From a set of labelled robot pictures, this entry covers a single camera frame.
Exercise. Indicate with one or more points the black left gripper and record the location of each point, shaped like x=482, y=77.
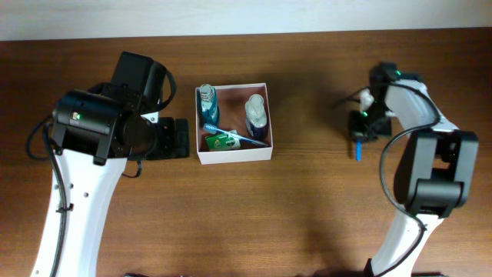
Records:
x=167, y=138

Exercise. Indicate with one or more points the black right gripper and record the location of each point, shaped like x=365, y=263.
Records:
x=366, y=128

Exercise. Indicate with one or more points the blue disposable razor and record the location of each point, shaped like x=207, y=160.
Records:
x=358, y=152

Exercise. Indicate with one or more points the blue white toothbrush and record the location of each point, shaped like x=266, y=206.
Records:
x=212, y=129

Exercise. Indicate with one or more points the green soap bar box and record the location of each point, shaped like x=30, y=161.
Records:
x=222, y=142

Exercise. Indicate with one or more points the green Listerine mouthwash bottle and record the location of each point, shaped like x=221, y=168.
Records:
x=208, y=101

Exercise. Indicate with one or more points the white cardboard box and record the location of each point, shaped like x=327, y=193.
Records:
x=231, y=101

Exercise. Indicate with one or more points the clear blue soap pump bottle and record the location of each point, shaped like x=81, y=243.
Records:
x=256, y=119

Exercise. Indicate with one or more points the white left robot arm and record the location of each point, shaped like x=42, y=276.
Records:
x=90, y=138

